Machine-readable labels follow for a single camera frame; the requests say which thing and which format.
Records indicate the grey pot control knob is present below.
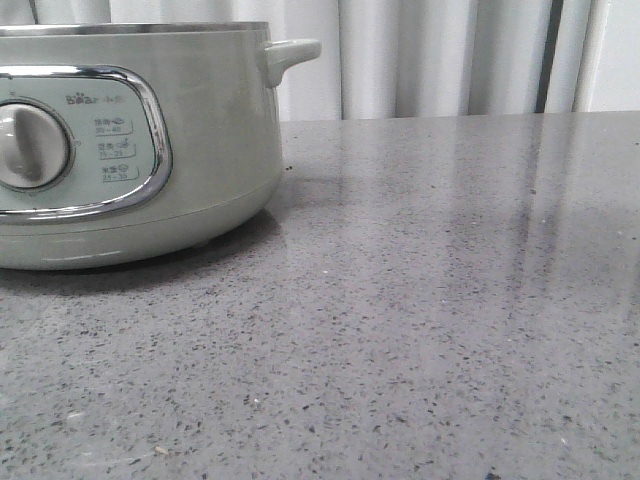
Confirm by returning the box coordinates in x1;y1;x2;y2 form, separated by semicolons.
1;103;70;190

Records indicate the white curtain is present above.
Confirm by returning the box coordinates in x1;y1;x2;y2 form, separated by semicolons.
1;1;639;120

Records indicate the green electric cooking pot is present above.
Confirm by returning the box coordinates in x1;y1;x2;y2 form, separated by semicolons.
1;22;321;270

